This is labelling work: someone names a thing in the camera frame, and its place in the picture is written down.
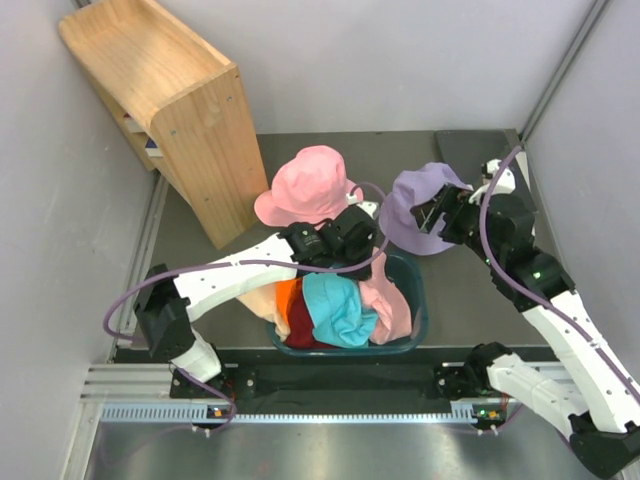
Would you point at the turquoise bucket hat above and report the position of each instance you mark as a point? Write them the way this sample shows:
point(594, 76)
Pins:
point(336, 309)

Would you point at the wooden shelf unit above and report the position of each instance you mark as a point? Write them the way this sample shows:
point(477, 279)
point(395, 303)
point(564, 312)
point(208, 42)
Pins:
point(186, 96)

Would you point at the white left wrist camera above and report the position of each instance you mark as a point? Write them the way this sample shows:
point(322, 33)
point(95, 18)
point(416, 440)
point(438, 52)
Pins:
point(369, 207)

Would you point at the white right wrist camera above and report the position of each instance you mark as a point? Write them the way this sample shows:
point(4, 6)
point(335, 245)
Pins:
point(504, 181)

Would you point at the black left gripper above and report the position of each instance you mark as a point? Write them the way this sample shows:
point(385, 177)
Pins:
point(359, 274)

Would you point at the light pink bucket hat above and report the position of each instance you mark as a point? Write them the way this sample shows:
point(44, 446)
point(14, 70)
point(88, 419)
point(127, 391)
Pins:
point(381, 295)

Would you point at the teal plastic basin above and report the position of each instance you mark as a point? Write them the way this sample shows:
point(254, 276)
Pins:
point(404, 273)

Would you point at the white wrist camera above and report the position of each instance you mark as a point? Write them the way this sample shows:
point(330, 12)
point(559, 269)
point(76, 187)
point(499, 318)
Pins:
point(504, 181)
point(369, 207)

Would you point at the lavender bucket hat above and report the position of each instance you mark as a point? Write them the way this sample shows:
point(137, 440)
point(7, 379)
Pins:
point(412, 188)

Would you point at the aluminium frame rail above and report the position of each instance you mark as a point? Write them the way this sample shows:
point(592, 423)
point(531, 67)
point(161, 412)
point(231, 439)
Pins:
point(132, 428)

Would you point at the dark red bucket hat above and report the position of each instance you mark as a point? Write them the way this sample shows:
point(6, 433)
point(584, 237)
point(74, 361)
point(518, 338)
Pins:
point(301, 328)

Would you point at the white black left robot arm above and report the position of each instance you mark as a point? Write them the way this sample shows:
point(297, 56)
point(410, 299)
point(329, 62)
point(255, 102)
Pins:
point(169, 302)

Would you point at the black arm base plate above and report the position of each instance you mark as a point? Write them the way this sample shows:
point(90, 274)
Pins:
point(248, 382)

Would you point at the orange bucket hat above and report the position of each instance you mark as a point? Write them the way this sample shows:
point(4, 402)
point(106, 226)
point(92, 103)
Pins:
point(286, 292)

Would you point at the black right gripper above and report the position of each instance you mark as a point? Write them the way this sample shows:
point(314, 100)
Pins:
point(452, 200)

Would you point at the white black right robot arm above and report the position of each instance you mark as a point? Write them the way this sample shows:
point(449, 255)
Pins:
point(598, 414)

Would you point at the peach bucket hat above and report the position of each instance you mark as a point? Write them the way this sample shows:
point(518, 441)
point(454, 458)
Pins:
point(262, 303)

